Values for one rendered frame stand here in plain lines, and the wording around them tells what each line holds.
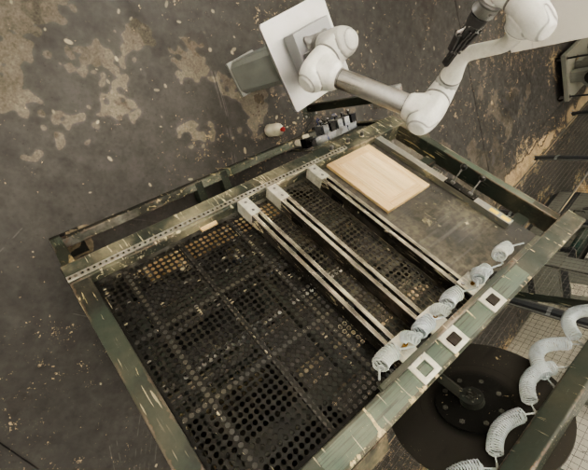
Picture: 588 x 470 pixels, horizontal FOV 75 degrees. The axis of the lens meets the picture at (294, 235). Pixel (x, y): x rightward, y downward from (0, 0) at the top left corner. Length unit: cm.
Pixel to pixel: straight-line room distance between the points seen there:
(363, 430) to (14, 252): 212
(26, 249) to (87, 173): 55
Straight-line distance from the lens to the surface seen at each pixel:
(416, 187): 233
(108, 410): 320
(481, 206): 235
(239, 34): 314
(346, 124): 262
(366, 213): 199
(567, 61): 730
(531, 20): 161
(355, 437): 140
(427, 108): 193
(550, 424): 203
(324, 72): 208
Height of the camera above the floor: 266
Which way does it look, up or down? 52 degrees down
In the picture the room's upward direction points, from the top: 106 degrees clockwise
